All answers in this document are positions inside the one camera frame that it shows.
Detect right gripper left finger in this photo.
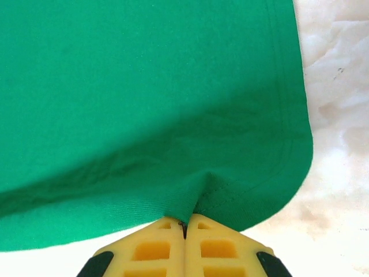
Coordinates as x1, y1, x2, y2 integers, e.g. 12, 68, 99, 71
76, 216, 186, 277

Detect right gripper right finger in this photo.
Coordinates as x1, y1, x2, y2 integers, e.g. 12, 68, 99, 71
183, 212, 289, 277

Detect green t-shirt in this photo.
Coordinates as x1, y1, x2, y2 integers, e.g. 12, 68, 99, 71
0, 0, 314, 252

